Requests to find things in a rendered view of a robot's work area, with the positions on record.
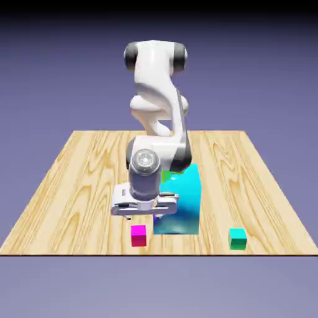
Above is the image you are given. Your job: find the small teal cube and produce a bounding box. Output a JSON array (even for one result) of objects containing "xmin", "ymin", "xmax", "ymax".
[{"xmin": 227, "ymin": 227, "xmax": 248, "ymax": 251}]

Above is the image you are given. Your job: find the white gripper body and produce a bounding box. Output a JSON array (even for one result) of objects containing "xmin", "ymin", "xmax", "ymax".
[{"xmin": 111, "ymin": 193, "xmax": 179, "ymax": 217}]

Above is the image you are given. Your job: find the small magenta cube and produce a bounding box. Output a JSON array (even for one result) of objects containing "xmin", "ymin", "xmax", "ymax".
[{"xmin": 130, "ymin": 224, "xmax": 148, "ymax": 248}]

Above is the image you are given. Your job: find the large cyan box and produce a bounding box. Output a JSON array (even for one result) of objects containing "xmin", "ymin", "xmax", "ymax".
[{"xmin": 153, "ymin": 163, "xmax": 201, "ymax": 235}]

